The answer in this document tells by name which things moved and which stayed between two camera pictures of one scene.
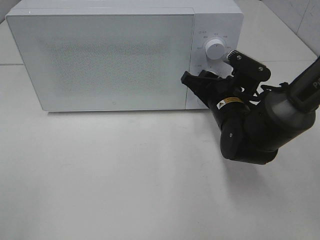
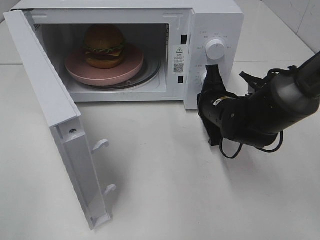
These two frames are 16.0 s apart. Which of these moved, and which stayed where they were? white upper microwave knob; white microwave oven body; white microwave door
Moved: white microwave door
Stayed: white microwave oven body; white upper microwave knob
